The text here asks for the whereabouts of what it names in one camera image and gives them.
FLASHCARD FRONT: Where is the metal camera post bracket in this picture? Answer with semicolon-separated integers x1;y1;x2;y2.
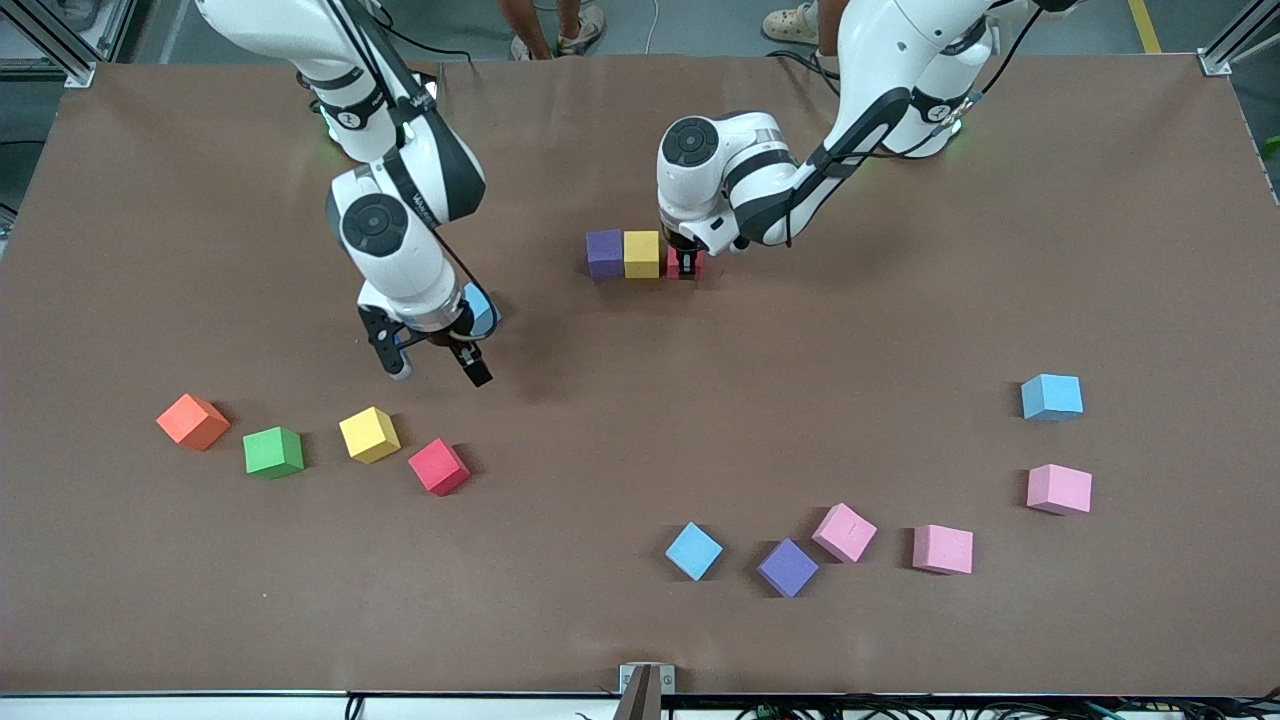
615;663;676;720

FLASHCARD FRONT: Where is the orange foam block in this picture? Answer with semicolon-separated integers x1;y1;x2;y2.
156;393;232;452

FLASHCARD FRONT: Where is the yellow foam block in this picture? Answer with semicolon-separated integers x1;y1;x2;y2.
338;406;402;465
623;231;661;280

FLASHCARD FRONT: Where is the pink foam block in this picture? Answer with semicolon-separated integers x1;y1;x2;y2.
811;502;879;565
1026;463;1094;517
911;524;975;576

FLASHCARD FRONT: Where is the blue foam block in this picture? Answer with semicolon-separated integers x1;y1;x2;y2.
665;521;724;582
1020;373;1085;422
465;283;503;339

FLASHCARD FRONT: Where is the person's sandalled foot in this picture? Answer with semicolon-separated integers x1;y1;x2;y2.
763;3;823;46

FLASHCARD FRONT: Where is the green foam block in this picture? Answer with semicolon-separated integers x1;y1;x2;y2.
242;426;305;480

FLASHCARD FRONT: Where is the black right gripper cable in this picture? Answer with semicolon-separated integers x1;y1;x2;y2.
435;225;496;306

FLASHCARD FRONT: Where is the person's bare leg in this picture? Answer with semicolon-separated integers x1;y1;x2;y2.
497;0;553;61
555;0;608;57

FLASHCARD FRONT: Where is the aluminium frame post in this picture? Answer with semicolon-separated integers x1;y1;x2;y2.
1200;0;1280;77
0;0;99;89

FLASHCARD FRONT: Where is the purple foam block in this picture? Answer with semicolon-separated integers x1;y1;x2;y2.
756;538;821;599
586;230;625;279

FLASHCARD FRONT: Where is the brown table cover mat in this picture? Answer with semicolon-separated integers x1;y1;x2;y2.
0;52;1280;698

